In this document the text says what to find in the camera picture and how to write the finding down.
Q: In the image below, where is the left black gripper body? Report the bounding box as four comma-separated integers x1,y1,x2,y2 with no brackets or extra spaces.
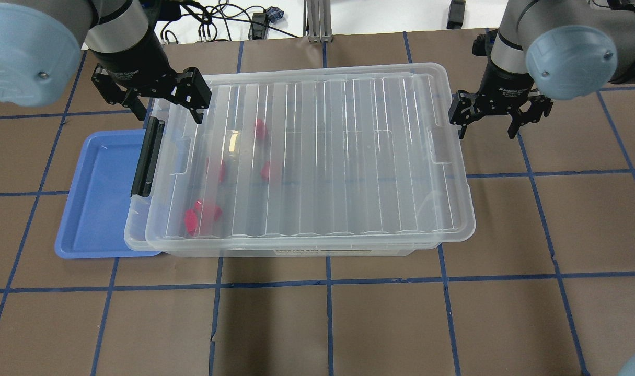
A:
91,40,212,110

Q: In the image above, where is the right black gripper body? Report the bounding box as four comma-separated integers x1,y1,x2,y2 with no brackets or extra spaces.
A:
449,63,553,126

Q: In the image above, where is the red block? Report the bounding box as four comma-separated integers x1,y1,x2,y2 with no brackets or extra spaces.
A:
260,160,282,183
253,119,268,142
183,208,202,238
193,200,223,222
205,158,227,184

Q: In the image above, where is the clear plastic box lid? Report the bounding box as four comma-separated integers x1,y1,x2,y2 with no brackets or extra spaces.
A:
145,63,477,251

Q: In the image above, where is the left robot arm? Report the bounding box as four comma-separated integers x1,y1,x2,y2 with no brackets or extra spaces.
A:
0,1,211,124

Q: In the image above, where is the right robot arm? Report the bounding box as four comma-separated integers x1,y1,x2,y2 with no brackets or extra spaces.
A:
448,1,635,138

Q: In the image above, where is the clear plastic storage box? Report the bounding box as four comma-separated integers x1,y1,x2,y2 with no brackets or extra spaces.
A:
124,70,438,258

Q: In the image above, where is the red block top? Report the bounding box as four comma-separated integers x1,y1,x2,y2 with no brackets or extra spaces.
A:
253,119,268,142

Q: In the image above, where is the black device on table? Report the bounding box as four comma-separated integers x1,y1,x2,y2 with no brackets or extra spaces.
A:
446,0,466,29

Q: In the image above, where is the blue plastic tray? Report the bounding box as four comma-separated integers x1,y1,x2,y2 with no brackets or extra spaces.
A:
54,129,160,259

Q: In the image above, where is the black box latch handle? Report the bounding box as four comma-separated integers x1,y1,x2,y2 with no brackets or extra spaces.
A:
130,116,165,197

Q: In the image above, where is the black cables bundle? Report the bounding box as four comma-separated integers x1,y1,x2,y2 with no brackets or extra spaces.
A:
158,0,301,46

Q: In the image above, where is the aluminium frame post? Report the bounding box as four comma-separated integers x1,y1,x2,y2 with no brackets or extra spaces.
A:
303,0,333,44

